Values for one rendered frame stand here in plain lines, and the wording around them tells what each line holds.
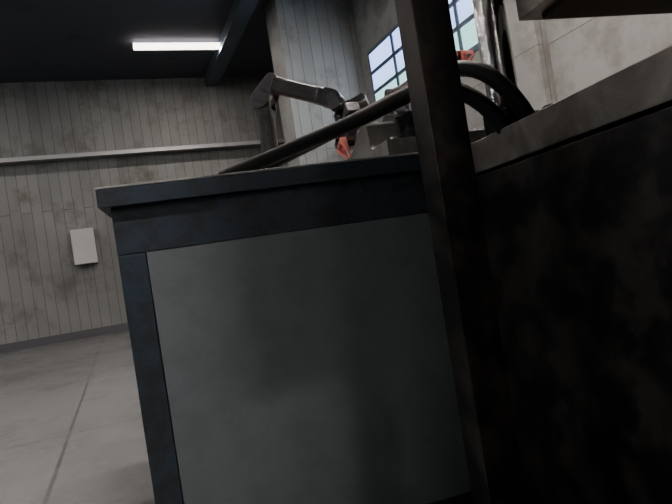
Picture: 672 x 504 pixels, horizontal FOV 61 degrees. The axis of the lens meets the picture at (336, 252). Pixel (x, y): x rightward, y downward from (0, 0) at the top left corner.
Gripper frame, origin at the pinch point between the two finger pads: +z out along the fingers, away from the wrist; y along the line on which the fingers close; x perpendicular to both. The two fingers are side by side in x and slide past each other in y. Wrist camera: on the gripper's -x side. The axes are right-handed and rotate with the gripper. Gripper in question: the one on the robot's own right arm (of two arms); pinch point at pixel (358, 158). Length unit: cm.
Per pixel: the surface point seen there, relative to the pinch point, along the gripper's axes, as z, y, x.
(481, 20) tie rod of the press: 30, 3, -71
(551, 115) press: 62, -2, -77
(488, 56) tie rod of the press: 36, 3, -68
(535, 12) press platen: 35, 10, -76
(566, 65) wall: -156, 224, 108
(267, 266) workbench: 55, -42, -35
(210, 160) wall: -520, 7, 577
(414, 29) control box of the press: 48, -21, -83
